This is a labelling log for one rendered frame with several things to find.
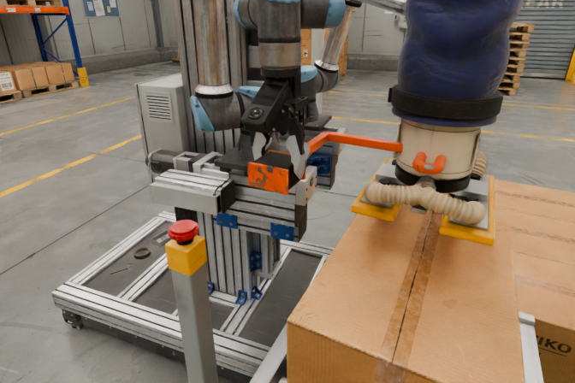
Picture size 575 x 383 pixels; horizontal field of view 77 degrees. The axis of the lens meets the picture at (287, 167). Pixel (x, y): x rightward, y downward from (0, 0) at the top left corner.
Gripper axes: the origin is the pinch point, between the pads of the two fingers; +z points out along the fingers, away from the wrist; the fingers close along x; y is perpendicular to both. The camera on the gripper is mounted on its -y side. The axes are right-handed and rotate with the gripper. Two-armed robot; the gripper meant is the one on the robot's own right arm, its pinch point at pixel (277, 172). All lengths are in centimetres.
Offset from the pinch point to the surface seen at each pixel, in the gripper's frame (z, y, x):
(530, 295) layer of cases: 67, 73, -63
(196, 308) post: 37.2, -7.7, 19.6
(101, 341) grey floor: 119, 15, 111
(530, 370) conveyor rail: 62, 33, -59
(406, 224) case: 25.9, 34.2, -21.8
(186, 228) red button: 15.8, -5.8, 21.0
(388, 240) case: 25.7, 23.9, -18.8
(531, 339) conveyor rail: 62, 45, -60
